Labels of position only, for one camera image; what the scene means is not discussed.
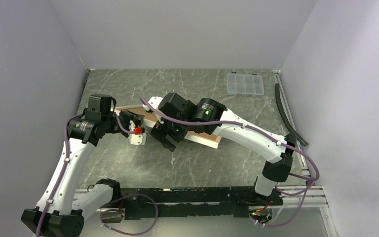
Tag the white wooden picture frame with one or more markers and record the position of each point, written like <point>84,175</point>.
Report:
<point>200,141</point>

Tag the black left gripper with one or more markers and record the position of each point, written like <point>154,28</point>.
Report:
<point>130,116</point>

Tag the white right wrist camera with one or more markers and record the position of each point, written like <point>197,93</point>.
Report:
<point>155,101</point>

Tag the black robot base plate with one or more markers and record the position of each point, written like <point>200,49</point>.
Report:
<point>238,201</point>

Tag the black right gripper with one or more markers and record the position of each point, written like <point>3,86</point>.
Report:
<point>162,129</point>

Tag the aluminium extrusion rail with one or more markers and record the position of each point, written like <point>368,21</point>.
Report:
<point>315,198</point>

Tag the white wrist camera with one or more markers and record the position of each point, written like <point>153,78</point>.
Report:
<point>155,101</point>
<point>138,137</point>

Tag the clear plastic compartment box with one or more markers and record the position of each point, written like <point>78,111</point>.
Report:
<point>245,84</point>

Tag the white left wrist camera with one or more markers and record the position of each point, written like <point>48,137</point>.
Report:
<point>138,137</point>

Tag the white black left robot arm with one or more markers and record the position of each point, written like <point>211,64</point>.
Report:
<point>57,214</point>

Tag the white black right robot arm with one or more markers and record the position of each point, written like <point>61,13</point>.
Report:
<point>214,118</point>

